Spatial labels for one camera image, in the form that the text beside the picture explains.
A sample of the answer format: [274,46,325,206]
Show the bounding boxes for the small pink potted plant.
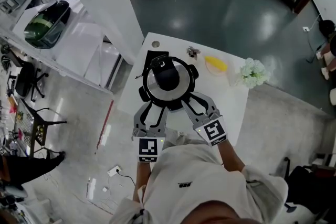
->
[186,46,202,59]

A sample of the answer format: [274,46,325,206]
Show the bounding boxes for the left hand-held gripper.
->
[131,101,168,163]

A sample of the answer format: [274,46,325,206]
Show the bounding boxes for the person's grey trousers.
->
[164,130,208,149]

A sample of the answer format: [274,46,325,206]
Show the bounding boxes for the cooker lid with black handle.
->
[143,56,195,103]

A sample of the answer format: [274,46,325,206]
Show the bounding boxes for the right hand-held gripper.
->
[181,91,228,147]

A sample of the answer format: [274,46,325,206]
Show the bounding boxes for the white metal shelf rack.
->
[0,0,124,94]

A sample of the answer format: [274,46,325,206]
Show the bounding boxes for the yellow corn cob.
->
[204,56,228,72]

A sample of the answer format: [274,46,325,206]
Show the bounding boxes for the person's white shirt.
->
[109,143,290,224]

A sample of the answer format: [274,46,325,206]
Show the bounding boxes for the white square table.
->
[117,31,250,148]

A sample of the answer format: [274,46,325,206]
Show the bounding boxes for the black appliance with green window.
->
[23,0,71,49]

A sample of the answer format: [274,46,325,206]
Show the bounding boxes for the black power cable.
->
[117,170,137,187]

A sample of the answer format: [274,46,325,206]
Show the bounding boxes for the white power strip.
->
[107,165,123,177]

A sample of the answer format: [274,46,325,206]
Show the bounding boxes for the black folding stand with tray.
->
[13,98,68,158]

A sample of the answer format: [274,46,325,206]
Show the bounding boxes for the black mesh office chair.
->
[282,156,336,214]

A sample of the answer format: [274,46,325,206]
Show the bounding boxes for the black pressure cooker pot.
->
[138,62,200,112]

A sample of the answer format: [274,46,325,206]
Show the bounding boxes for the white flower bouquet in vase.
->
[228,57,271,90]

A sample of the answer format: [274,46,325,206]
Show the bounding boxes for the person's right forearm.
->
[215,138,247,173]

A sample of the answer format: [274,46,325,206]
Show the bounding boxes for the person's left forearm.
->
[132,162,153,203]

